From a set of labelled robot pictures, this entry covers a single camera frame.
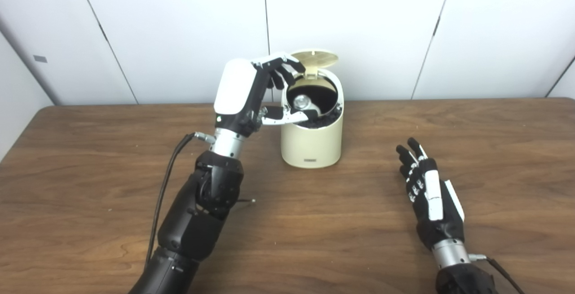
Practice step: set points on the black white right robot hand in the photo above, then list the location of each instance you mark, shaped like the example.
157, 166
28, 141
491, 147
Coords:
438, 226

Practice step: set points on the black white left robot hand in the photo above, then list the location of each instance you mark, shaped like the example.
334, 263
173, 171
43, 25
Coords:
236, 87

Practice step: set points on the small white plastic bottle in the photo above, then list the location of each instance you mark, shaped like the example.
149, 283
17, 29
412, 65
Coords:
302, 102

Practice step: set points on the cream round bin lid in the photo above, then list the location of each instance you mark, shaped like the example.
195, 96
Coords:
319, 59

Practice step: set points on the cream-colored round trash bin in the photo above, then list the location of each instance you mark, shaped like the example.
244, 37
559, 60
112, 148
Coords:
312, 146

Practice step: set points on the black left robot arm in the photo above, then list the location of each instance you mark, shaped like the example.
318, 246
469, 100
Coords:
197, 222

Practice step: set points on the black trash bag liner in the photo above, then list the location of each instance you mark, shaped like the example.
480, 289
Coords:
323, 96

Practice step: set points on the small grey wall plate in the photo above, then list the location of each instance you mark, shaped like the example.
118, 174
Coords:
40, 59

